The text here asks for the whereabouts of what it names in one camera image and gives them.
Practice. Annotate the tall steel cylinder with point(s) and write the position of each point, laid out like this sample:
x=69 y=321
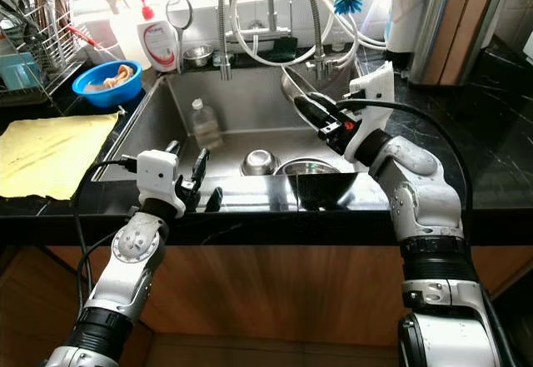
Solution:
x=429 y=26

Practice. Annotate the white jug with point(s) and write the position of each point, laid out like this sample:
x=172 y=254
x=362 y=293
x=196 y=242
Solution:
x=400 y=17

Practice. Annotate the brown wooden cabinet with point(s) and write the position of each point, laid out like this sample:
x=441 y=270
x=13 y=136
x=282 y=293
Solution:
x=283 y=300

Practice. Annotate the stainless steel sink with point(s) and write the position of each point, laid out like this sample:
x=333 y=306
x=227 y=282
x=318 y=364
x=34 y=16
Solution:
x=250 y=96

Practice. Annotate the white red-pump soap bottle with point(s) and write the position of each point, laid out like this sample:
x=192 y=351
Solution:
x=158 y=47

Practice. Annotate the white plastic container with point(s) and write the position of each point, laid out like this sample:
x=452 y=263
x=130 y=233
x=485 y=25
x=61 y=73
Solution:
x=527 y=44

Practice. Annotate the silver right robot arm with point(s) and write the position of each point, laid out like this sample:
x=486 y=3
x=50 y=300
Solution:
x=425 y=192

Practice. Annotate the small steel cup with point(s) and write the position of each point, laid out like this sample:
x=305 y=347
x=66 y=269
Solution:
x=198 y=57

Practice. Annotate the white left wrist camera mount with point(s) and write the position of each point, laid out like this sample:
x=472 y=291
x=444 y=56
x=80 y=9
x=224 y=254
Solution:
x=158 y=176

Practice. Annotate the blue plastic bowl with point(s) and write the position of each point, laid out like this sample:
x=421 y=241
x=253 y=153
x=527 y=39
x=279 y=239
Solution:
x=92 y=95

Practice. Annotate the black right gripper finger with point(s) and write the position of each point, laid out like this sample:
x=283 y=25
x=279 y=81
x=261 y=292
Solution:
x=312 y=111
x=320 y=101

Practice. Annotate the teal plastic box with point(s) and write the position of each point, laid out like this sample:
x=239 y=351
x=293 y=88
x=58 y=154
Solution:
x=18 y=71

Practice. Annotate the small steel bowl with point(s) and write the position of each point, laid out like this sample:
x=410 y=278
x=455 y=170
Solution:
x=259 y=162

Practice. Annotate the wide shallow steel bowl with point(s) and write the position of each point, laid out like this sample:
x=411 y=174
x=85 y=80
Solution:
x=304 y=167

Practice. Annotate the yellow cloth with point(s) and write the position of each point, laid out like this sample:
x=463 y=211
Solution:
x=54 y=155

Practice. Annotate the chrome spring faucet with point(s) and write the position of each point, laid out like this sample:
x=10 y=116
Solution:
x=224 y=34

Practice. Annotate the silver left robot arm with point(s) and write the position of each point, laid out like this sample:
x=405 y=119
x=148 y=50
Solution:
x=137 y=246

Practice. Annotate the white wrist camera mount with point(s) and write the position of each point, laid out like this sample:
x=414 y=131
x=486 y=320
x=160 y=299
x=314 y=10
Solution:
x=375 y=92
x=158 y=176

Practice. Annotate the clear plastic bottle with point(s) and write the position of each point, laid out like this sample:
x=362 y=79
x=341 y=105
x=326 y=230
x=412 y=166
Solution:
x=206 y=126

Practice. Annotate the beige sponge cloth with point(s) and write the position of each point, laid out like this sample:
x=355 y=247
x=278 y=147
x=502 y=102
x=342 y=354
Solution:
x=125 y=74

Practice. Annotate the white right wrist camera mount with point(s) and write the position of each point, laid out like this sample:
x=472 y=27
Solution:
x=375 y=92

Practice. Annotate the shiny deep steel bowl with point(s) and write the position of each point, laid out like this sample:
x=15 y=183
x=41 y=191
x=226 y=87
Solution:
x=291 y=84

